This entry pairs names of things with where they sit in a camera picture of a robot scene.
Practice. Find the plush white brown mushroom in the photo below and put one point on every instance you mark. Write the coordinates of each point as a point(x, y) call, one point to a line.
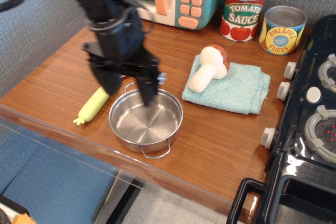
point(215, 64)

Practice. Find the spoon with green handle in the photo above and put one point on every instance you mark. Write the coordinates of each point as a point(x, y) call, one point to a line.
point(92, 107)

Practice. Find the pineapple slices can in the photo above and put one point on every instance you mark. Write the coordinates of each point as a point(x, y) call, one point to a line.
point(282, 29)

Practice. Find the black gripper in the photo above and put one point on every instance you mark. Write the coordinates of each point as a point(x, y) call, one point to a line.
point(119, 51)

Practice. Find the light blue folded cloth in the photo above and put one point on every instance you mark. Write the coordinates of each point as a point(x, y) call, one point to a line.
point(243, 90)

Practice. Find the stainless steel pan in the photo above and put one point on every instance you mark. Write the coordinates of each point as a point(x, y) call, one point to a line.
point(150, 130)

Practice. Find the orange object in corner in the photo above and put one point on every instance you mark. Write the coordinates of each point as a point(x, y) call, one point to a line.
point(13, 213)

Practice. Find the black toy stove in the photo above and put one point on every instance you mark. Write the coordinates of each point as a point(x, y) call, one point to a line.
point(300, 170)

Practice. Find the tomato sauce can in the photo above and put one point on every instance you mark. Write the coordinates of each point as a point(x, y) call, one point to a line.
point(240, 19)

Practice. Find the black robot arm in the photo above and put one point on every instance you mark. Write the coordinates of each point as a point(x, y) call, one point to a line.
point(103, 10)

